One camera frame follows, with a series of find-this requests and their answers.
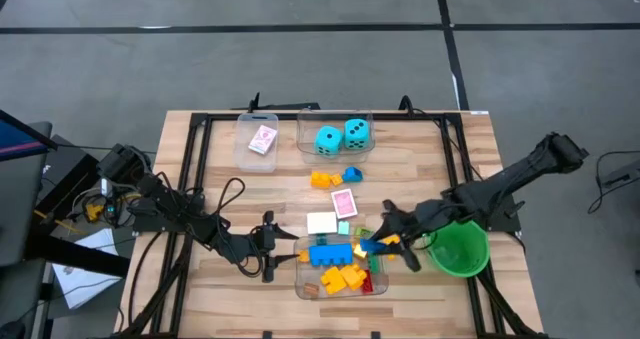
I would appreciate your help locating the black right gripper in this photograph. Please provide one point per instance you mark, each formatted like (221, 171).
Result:
(425, 216)

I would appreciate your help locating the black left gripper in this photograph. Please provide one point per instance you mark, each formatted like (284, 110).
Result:
(250, 251)

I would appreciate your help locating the narrow blue toy brick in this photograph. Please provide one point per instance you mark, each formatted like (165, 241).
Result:
(372, 246)

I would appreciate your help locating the green long toy brick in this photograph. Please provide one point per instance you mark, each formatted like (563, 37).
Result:
(373, 265)

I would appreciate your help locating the small gold toy brick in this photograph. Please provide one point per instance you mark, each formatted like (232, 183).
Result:
(359, 251)

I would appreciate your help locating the white card box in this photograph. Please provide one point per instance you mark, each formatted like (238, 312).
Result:
(321, 222)

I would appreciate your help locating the large blue toy brick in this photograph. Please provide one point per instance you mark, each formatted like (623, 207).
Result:
(330, 254)

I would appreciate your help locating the red long toy brick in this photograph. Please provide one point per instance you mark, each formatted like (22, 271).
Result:
(368, 283)

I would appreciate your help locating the brown toy brick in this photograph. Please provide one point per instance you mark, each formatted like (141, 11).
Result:
(311, 289)

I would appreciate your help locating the red patterned card deck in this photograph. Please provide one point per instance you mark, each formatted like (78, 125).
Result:
(344, 202)

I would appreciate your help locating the yellow two-stud toy brick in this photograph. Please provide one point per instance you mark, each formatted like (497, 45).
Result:
(320, 179)

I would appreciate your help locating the blue sloped toy brick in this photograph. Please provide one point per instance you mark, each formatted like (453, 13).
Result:
(352, 174)

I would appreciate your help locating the small orange toy brick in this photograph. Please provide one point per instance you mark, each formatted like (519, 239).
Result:
(336, 179)

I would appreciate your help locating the pink card box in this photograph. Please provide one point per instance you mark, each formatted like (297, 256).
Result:
(262, 139)

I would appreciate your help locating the teal foam die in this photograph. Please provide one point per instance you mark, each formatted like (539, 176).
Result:
(328, 140)
(356, 133)

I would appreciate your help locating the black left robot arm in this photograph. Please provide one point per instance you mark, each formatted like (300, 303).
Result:
(165, 199)

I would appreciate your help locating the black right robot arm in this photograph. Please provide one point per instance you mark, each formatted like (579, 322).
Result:
(515, 179)

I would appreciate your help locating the lime green rounded brick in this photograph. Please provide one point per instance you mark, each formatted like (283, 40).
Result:
(364, 232)

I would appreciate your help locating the large clear plastic bin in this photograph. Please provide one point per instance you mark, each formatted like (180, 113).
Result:
(307, 274)

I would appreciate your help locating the small mint green box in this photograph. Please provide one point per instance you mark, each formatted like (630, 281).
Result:
(343, 227)

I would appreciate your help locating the green plastic bowl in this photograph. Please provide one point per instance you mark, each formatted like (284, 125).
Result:
(460, 251)

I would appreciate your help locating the medium clear plastic bin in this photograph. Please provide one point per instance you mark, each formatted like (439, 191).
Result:
(367, 154)

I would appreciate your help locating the small clear plastic container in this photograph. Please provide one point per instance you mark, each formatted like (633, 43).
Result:
(245, 159)

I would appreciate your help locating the white paper sheets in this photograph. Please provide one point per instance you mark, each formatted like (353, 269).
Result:
(85, 274)

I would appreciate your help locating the black computer with green light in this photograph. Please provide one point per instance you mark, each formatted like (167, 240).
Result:
(75, 259)

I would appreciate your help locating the black computer case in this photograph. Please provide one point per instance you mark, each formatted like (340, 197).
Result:
(65, 174)

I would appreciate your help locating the grey desk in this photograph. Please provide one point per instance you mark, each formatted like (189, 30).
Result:
(20, 204)

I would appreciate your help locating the black table frame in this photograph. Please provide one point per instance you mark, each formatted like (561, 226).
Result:
(390, 116)

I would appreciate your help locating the black camera bracket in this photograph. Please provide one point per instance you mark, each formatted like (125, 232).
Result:
(406, 104)

